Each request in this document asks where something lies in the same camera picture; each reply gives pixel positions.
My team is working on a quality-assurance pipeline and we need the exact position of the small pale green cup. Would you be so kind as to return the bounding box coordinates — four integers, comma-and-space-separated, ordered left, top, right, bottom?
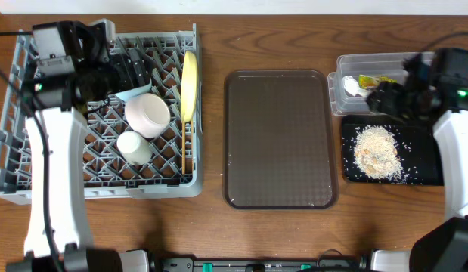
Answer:
116, 131, 153, 165

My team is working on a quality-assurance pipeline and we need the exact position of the yellow plate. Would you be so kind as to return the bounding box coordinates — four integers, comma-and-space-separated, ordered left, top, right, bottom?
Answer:
180, 51, 199, 123

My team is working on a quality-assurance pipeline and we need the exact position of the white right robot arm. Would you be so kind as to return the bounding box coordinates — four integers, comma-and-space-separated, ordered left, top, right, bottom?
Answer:
366, 48, 468, 271

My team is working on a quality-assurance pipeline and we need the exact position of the wooden chopstick with pattern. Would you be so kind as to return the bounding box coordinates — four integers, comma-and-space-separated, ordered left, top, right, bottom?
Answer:
181, 122, 186, 176

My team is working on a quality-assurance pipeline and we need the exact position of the clear plastic waste bin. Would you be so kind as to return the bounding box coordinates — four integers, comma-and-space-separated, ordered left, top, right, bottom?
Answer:
327, 52, 416, 116

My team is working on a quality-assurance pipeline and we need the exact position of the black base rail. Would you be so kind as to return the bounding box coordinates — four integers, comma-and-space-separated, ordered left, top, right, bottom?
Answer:
150, 258, 370, 272

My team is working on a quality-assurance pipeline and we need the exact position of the light blue bowl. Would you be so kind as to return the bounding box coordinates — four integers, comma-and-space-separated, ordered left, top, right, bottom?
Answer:
115, 82, 152, 103

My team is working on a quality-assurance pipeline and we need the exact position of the crumpled white tissue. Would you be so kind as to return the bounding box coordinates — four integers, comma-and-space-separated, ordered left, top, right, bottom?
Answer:
342, 76, 370, 97

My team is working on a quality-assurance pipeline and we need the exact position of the food scraps pile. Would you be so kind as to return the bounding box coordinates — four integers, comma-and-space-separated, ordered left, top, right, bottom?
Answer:
342, 125, 408, 184

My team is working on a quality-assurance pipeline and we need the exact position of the green snack wrapper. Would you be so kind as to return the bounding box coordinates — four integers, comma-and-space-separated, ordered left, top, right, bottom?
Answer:
358, 75, 397, 89

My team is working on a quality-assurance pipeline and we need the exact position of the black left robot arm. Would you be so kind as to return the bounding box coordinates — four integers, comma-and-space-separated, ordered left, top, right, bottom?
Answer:
6, 55, 150, 271

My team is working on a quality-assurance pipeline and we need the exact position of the black waste tray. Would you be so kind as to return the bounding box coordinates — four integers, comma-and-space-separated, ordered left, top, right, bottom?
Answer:
341, 115, 444, 186

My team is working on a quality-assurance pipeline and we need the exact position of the dark brown serving tray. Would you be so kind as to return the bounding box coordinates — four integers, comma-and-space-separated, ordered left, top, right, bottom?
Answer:
223, 70, 339, 210

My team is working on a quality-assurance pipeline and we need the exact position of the grey plastic dishwasher rack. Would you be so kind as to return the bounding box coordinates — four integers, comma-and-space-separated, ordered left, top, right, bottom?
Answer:
0, 29, 203, 205

